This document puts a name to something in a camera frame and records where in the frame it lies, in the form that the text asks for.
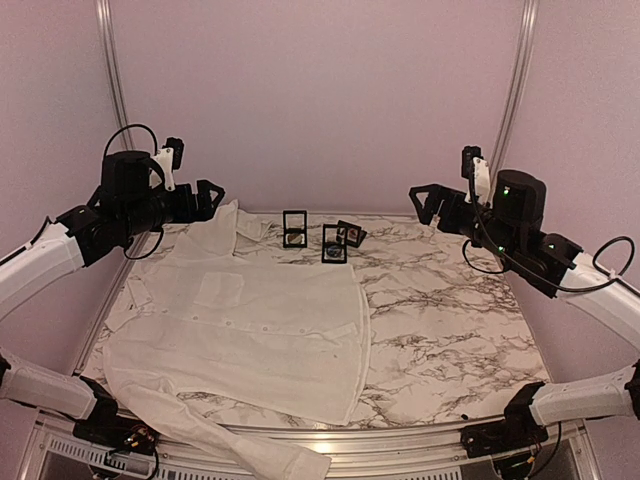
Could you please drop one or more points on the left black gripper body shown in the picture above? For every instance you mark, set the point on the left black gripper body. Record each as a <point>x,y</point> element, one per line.
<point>191,201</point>

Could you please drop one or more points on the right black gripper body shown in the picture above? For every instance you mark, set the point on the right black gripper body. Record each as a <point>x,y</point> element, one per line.
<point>495,234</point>

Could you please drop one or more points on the green round brooch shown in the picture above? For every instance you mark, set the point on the green round brooch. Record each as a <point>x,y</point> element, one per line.
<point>294,236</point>

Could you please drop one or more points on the white button shirt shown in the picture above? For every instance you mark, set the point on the white button shirt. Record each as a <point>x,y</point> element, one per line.
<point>289,338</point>

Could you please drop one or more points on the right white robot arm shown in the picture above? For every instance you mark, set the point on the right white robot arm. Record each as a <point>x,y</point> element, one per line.
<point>584,316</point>

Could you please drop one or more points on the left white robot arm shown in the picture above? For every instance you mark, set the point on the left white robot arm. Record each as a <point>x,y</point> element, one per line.
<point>47,293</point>

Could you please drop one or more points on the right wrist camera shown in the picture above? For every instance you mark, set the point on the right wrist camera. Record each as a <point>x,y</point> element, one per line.
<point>475,169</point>

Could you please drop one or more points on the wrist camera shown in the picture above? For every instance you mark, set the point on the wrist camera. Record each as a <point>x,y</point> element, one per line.
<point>165,162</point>
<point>475,169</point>

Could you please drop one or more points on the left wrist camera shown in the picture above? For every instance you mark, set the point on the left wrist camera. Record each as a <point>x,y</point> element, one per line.
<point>165,162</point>

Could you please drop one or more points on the black display frame left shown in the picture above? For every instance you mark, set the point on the black display frame left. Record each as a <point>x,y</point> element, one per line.
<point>295,220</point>

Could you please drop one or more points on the black display frame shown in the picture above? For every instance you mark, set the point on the black display frame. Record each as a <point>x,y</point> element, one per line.
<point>343,233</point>
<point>295,220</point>
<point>329,236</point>

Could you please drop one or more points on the black display frame right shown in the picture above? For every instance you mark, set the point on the black display frame right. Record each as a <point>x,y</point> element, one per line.
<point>343,233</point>

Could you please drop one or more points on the right aluminium corner post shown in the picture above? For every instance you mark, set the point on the right aluminium corner post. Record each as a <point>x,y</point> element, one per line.
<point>522,62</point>

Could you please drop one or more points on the aluminium corner post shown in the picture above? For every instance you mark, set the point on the aluminium corner post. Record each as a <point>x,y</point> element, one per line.
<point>108,44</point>
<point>522,62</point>

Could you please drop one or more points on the black display frame middle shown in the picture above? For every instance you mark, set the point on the black display frame middle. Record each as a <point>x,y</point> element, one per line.
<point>329,236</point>

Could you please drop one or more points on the left aluminium corner post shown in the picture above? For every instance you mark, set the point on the left aluminium corner post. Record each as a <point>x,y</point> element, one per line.
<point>108,44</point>

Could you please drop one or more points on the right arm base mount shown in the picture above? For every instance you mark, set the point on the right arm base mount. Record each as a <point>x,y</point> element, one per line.
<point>516,430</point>

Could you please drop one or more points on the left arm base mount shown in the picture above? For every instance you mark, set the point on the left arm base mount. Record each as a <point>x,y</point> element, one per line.
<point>104,426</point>

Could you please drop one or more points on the aluminium front rail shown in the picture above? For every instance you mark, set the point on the aluminium front rail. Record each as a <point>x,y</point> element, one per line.
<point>427,452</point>

